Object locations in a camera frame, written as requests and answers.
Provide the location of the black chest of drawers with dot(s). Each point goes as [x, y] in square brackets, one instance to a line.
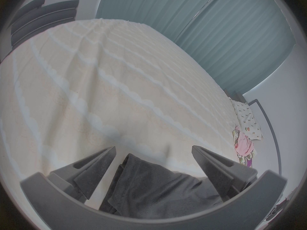
[43, 18]

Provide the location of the pink garment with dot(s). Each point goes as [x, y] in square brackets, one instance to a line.
[243, 145]

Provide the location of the bed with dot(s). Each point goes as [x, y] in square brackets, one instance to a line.
[96, 80]

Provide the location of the white printed pillow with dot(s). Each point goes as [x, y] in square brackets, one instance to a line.
[249, 121]

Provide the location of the black T-shirt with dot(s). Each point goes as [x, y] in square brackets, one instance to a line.
[148, 188]

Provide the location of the blue-green curtain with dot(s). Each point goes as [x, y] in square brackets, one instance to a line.
[215, 32]

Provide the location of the purple garment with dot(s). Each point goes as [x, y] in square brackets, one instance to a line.
[249, 163]

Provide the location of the grey bedside table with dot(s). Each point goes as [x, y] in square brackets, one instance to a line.
[236, 96]

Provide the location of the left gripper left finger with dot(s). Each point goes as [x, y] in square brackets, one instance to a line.
[84, 176]

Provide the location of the white printed garment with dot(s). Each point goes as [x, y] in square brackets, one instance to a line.
[241, 157]

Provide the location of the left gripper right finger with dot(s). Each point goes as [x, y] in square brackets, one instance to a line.
[223, 176]

